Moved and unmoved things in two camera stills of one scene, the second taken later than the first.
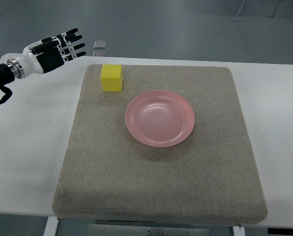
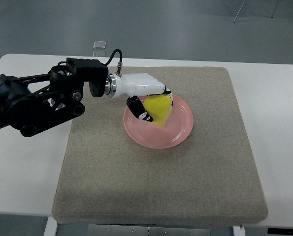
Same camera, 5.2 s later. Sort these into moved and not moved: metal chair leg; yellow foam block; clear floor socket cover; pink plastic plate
Moved: yellow foam block
Not moved: pink plastic plate; clear floor socket cover; metal chair leg
